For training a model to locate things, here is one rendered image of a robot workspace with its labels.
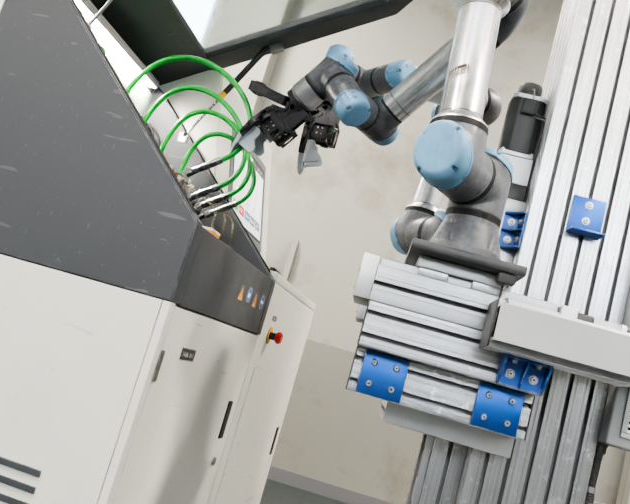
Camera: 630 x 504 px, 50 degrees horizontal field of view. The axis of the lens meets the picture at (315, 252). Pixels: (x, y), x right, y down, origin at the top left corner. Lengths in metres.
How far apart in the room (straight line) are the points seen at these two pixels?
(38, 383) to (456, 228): 0.86
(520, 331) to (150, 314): 0.67
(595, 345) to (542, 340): 0.09
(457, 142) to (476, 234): 0.20
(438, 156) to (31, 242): 0.81
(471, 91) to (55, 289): 0.89
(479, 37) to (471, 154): 0.26
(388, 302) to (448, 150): 0.31
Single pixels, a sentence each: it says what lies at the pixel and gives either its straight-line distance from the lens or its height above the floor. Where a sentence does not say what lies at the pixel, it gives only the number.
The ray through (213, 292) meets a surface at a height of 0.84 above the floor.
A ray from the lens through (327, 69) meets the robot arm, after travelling 1.62.
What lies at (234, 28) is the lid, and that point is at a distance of 2.11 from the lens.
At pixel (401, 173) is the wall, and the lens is 4.63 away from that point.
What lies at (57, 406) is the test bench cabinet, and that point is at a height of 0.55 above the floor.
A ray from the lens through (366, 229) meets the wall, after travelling 4.52.
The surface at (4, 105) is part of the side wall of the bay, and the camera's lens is 1.58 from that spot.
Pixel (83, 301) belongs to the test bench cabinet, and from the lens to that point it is 1.37.
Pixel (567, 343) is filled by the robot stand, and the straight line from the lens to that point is 1.26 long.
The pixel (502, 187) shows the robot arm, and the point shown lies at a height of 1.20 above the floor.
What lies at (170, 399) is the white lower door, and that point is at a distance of 1.45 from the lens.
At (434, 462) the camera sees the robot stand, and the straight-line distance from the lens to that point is 1.60.
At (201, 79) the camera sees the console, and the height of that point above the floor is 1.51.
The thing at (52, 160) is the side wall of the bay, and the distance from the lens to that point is 1.48.
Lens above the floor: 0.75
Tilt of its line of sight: 9 degrees up
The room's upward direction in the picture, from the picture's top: 16 degrees clockwise
